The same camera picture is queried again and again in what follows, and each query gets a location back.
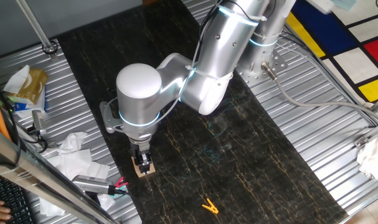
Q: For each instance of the red clothespin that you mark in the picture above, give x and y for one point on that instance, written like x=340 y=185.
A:
x=120 y=182

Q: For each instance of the light blue face mask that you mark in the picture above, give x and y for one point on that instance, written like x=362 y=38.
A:
x=344 y=3

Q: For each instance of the white cloth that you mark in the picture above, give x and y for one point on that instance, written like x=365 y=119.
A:
x=374 y=155

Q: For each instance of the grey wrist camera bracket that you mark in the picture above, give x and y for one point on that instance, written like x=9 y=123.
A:
x=109 y=119

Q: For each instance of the silver depth camera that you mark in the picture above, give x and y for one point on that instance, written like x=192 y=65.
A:
x=92 y=184

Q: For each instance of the colourful squares floor mat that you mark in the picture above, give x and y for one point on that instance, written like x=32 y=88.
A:
x=357 y=65

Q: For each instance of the teal clothespin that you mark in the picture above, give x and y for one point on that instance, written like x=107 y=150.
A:
x=122 y=188

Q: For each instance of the black keyboard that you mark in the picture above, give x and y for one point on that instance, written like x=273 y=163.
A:
x=11 y=196

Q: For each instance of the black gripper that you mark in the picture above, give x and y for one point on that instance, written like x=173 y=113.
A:
x=139 y=149

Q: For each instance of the small wooden cube block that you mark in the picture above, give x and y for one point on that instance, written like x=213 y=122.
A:
x=142 y=172

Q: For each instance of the yellow tissue pack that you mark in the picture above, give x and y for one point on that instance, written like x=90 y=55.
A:
x=33 y=85

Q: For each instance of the white paper sheet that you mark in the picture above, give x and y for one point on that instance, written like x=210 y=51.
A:
x=76 y=168

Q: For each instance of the white tissue sheet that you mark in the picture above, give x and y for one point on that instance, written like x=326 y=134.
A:
x=16 y=81

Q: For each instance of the orange clothespin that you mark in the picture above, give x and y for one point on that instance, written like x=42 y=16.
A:
x=211 y=208

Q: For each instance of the crumpled white tissue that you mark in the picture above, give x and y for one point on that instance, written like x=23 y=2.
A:
x=72 y=143

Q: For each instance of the black gold-veined marble mat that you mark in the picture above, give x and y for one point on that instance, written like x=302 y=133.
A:
x=207 y=140

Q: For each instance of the blue white tissue pack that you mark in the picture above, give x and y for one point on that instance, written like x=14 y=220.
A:
x=23 y=107

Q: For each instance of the aluminium frame beam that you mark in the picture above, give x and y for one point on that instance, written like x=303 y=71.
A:
x=36 y=177

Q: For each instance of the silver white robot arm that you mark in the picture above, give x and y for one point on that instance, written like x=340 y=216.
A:
x=139 y=99

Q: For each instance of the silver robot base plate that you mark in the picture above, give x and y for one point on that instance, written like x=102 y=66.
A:
x=276 y=62

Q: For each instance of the metal corner bracket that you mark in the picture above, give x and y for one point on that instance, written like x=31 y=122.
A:
x=361 y=141

